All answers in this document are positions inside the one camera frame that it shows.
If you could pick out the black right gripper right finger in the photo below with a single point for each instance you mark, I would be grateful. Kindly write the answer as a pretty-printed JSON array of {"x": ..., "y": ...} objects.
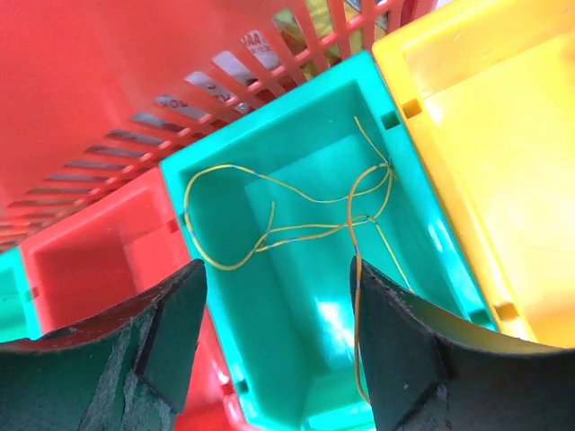
[{"x": 428, "y": 369}]

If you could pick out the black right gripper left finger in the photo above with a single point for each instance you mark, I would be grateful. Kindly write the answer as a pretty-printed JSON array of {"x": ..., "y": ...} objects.
[{"x": 125, "y": 368}]

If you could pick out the left green bin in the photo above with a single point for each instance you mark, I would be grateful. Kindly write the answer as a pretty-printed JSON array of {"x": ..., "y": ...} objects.
[{"x": 19, "y": 318}]

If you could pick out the green bin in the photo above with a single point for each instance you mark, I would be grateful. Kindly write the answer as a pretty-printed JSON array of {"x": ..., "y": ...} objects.
[
  {"x": 277, "y": 204},
  {"x": 19, "y": 318}
]

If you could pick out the red bin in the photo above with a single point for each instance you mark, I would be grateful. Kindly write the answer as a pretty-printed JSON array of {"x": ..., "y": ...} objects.
[{"x": 111, "y": 251}]

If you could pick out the right green bin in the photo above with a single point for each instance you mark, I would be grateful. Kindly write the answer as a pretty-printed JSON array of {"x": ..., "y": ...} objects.
[{"x": 277, "y": 204}]

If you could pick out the red plastic basket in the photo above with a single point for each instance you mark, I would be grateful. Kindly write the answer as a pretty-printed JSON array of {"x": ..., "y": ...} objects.
[{"x": 94, "y": 93}]

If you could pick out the yellow bin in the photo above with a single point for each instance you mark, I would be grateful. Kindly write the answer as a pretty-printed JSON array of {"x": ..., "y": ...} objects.
[{"x": 486, "y": 90}]

